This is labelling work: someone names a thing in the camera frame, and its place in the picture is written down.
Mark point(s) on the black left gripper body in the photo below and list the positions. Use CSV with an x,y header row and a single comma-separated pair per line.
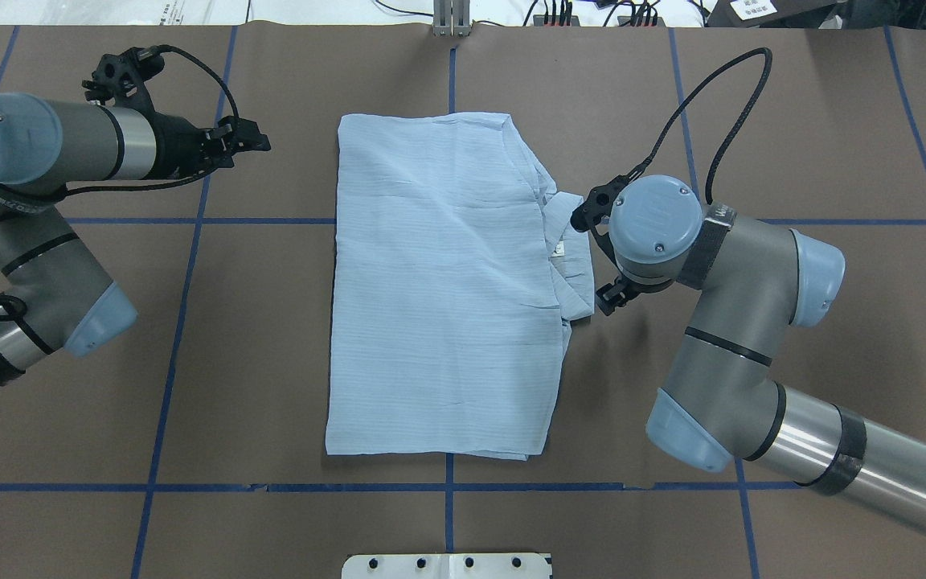
x,y
176,145

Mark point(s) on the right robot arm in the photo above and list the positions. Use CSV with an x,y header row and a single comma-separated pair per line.
x,y
755,281

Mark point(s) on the light blue button shirt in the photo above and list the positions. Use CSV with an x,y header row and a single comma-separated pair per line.
x,y
457,280

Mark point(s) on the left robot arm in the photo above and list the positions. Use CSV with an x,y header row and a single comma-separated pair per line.
x,y
59,297

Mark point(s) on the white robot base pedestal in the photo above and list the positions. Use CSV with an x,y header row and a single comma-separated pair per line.
x,y
449,565

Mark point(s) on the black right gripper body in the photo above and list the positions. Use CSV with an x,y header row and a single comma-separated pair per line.
x,y
609,296

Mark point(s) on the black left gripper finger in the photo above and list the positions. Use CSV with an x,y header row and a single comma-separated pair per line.
x,y
239,135

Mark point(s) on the aluminium frame post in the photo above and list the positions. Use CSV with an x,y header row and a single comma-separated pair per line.
x,y
451,18

